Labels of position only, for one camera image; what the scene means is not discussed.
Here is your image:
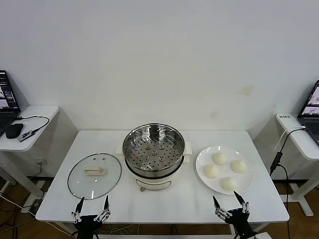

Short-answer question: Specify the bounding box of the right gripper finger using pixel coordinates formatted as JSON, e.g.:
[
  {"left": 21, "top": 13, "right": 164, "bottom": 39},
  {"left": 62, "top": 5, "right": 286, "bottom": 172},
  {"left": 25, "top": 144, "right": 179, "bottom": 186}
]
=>
[
  {"left": 212, "top": 195, "right": 231, "bottom": 221},
  {"left": 233, "top": 190, "right": 251, "bottom": 215}
]

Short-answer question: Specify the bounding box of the white side desk with label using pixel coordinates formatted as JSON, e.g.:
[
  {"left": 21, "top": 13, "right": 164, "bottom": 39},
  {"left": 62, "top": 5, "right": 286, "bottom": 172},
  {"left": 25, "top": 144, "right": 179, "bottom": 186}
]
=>
[{"left": 249, "top": 113, "right": 319, "bottom": 217}]

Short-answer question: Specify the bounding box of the black laptop with white cable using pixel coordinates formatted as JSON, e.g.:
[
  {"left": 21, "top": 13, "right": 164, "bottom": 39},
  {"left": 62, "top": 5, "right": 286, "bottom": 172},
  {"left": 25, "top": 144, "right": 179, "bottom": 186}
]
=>
[{"left": 298, "top": 80, "right": 319, "bottom": 146}]

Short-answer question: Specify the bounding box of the white steamed baozi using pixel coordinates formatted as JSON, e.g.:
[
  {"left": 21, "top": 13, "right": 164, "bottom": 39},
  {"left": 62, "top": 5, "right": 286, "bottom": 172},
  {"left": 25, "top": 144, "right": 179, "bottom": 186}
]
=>
[
  {"left": 202, "top": 164, "right": 219, "bottom": 179},
  {"left": 219, "top": 176, "right": 238, "bottom": 192},
  {"left": 230, "top": 160, "right": 248, "bottom": 174},
  {"left": 211, "top": 152, "right": 228, "bottom": 166}
]

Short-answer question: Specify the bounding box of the black computer mouse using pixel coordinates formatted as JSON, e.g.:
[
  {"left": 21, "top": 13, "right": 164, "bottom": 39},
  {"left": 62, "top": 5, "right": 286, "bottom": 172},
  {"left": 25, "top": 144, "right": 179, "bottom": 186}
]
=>
[{"left": 5, "top": 122, "right": 24, "bottom": 139}]

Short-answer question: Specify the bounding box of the white floor cable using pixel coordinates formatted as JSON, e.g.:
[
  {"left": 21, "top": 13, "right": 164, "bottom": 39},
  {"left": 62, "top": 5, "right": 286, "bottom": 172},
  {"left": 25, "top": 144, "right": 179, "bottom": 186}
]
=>
[{"left": 0, "top": 194, "right": 63, "bottom": 229}]

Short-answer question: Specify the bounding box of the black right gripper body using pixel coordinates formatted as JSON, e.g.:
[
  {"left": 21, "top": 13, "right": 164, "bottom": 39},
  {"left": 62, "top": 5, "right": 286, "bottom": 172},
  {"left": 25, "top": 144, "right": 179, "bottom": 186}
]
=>
[{"left": 225, "top": 209, "right": 257, "bottom": 239}]

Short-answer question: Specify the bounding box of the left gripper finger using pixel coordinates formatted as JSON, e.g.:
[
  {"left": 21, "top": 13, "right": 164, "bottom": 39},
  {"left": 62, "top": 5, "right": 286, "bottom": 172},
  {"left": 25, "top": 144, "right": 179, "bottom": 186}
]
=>
[
  {"left": 71, "top": 197, "right": 85, "bottom": 224},
  {"left": 93, "top": 195, "right": 112, "bottom": 223}
]

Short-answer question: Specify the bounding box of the thin black adapter cable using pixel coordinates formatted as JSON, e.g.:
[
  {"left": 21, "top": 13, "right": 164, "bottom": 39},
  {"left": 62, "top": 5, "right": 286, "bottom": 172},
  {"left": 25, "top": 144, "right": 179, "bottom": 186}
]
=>
[{"left": 14, "top": 115, "right": 50, "bottom": 134}]

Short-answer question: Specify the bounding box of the white cable under table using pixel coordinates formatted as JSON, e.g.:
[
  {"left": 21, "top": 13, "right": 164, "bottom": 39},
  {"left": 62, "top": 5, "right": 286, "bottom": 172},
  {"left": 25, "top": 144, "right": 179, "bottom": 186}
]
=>
[{"left": 99, "top": 223, "right": 140, "bottom": 235}]

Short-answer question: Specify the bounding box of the glass lid with cream handle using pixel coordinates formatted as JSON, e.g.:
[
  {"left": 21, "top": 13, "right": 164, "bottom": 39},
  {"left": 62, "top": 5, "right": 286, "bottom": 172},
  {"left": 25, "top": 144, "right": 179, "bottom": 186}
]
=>
[{"left": 67, "top": 152, "right": 122, "bottom": 200}]

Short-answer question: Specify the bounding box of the black laptop with mouse beside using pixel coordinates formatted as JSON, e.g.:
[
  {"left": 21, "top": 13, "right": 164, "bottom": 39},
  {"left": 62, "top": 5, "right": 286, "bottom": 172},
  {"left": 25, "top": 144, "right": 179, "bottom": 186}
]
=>
[{"left": 0, "top": 69, "right": 21, "bottom": 137}]

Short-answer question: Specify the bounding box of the black cable with inline adapter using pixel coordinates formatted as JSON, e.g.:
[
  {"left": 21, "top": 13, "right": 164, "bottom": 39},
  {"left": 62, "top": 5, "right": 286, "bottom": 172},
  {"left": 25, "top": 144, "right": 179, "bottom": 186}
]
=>
[{"left": 270, "top": 128, "right": 304, "bottom": 239}]

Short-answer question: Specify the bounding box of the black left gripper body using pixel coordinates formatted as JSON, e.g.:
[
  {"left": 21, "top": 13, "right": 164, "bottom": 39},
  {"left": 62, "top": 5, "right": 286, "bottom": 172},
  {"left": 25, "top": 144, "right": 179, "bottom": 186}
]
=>
[{"left": 75, "top": 215, "right": 104, "bottom": 239}]

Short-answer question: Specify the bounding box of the white side desk with mouse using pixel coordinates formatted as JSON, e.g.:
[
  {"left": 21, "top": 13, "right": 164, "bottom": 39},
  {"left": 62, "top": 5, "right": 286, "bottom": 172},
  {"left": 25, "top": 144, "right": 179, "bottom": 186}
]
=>
[{"left": 0, "top": 104, "right": 78, "bottom": 214}]

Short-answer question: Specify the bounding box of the stainless steel steamer basket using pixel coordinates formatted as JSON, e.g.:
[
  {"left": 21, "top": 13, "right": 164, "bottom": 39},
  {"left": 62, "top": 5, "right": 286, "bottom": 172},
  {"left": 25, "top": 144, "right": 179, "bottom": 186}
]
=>
[{"left": 122, "top": 122, "right": 186, "bottom": 175}]

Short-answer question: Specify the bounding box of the white laptop cable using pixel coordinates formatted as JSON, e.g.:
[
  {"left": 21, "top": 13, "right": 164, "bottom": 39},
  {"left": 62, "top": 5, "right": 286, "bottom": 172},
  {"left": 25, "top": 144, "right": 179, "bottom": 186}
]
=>
[{"left": 274, "top": 125, "right": 307, "bottom": 152}]

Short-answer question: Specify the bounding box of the white round plate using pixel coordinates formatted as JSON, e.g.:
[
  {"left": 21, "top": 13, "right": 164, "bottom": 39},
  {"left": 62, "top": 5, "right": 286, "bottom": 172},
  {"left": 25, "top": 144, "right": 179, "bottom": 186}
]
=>
[{"left": 195, "top": 145, "right": 255, "bottom": 195}]

